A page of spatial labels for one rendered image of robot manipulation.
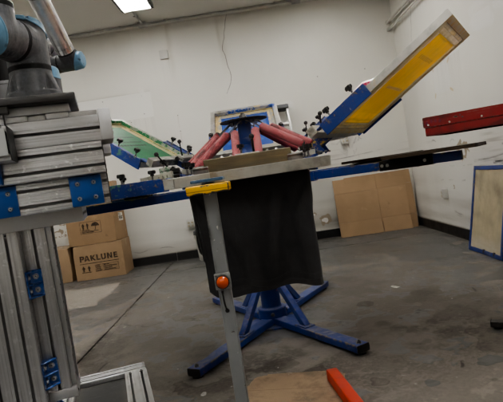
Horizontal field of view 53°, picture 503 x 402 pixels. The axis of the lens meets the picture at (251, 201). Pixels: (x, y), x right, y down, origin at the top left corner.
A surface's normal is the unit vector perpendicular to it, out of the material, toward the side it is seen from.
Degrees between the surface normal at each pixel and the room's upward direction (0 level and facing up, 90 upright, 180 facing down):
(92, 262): 90
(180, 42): 90
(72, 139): 90
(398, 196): 78
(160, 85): 90
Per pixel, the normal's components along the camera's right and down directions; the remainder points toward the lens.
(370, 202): -0.04, -0.15
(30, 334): 0.28, 0.00
